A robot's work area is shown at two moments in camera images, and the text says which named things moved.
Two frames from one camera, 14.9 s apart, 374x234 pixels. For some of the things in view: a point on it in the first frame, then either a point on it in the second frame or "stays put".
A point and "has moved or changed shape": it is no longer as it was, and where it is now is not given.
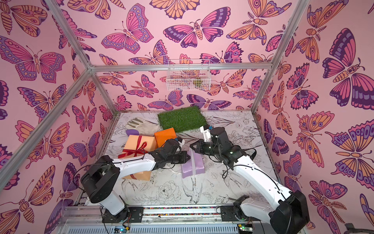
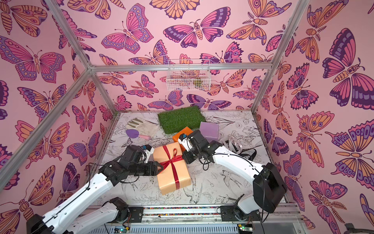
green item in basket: [197, 83] stays put
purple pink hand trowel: [132, 132] stays put
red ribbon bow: [139, 149] has moved or changed shape
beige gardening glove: [144, 127] stays put
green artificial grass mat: [182, 119] stays put
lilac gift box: [187, 167] → [209, 131]
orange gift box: [161, 136] → [187, 130]
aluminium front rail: [178, 220] stays put
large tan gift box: [137, 145] → [175, 175]
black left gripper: [183, 154] → [155, 172]
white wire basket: [189, 75] stays put
